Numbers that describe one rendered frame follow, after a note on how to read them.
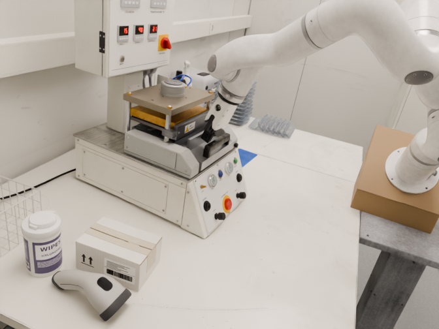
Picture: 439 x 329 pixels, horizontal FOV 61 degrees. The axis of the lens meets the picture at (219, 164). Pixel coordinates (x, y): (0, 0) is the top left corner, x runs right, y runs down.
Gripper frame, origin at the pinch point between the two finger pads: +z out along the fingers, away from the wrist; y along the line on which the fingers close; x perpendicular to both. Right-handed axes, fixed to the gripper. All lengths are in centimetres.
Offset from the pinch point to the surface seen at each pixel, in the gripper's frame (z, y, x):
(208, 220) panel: 16.8, -12.7, -17.8
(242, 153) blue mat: 26, 51, -4
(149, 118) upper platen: 2.0, -10.3, 16.1
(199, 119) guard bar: -1.6, 1.9, 5.7
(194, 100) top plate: -7.1, 0.2, 9.7
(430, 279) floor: 59, 127, -134
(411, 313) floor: 62, 88, -125
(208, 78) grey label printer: 20, 83, 41
